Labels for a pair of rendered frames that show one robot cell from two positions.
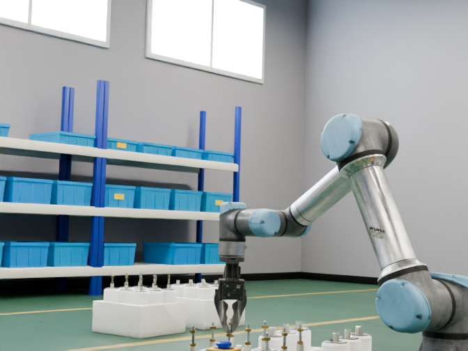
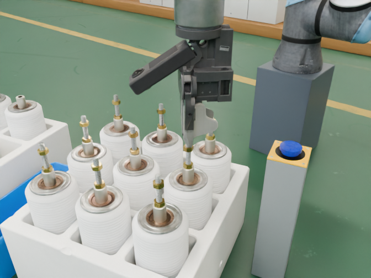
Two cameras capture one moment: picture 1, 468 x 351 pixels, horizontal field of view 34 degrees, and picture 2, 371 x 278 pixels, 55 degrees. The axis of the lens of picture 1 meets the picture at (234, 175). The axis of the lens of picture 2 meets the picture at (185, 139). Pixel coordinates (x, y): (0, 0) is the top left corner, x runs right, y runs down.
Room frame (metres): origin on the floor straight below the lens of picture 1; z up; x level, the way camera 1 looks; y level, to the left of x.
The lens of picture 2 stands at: (2.25, 0.55, 0.67)
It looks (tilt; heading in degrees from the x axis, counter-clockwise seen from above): 30 degrees down; 266
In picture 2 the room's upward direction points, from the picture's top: straight up
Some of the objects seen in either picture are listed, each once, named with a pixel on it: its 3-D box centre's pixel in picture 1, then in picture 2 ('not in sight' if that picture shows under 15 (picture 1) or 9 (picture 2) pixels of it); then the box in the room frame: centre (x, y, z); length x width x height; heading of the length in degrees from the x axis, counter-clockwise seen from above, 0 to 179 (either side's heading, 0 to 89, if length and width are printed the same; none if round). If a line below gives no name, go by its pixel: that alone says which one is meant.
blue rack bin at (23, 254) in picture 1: (13, 253); not in sight; (6.68, 1.87, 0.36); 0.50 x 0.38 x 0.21; 47
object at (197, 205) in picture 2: not in sight; (187, 214); (2.21, 0.00, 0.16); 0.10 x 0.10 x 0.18
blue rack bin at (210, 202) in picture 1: (203, 203); not in sight; (8.28, 0.32, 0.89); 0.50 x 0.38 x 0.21; 45
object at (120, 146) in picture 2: not in sight; (122, 160); (2.37, -0.21, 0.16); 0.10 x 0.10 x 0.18
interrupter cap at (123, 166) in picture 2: not in sight; (136, 165); (2.32, -0.05, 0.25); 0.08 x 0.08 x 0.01
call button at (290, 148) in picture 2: (223, 345); (290, 150); (2.02, 0.01, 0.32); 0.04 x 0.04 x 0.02
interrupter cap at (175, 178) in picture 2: not in sight; (188, 179); (2.21, 0.00, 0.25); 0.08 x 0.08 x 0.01
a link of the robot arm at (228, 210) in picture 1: (233, 221); not in sight; (2.20, 0.00, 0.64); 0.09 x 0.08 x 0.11; 42
